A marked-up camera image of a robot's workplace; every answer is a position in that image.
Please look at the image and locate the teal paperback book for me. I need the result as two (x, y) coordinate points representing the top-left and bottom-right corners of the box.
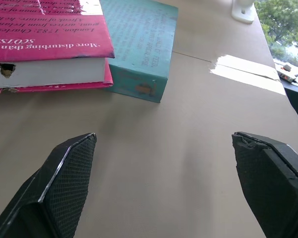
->
(99, 0), (179, 104)

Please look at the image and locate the white power strip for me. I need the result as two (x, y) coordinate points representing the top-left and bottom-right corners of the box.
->
(275, 62), (298, 83)

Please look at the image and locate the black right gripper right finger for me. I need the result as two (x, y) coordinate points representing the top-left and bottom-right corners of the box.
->
(231, 131), (298, 238)

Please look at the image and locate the white plastic bracket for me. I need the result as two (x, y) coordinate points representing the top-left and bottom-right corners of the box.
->
(231, 0), (255, 24)

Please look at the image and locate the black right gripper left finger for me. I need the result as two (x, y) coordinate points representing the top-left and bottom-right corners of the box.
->
(0, 132), (98, 238)

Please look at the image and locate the pink hardcover book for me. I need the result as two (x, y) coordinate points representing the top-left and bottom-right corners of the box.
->
(0, 0), (115, 96)

